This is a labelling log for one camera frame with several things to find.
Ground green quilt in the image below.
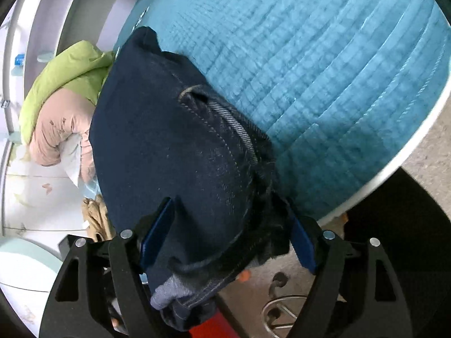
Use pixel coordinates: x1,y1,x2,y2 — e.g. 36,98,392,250
19,41,115,144

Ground tan folded trousers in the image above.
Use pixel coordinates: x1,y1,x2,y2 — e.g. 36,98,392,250
82,195,116,242

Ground white pillow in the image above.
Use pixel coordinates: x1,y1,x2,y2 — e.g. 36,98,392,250
59,134,83,187

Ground pink quilt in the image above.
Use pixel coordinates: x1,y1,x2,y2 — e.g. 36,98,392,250
29,88,96,183

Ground metal stool ring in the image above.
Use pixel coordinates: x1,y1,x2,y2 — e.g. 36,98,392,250
260,294,318,331

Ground mint green bed frame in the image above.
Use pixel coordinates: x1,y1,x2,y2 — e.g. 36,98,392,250
1,237,62,292

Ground teal quilted mattress cover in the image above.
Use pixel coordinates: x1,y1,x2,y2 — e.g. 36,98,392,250
116,0,450,220

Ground blue box on shelf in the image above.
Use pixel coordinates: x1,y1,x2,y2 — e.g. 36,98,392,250
15,54,25,67

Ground red orange garment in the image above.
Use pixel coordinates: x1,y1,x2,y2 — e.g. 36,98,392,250
190,293,250,338

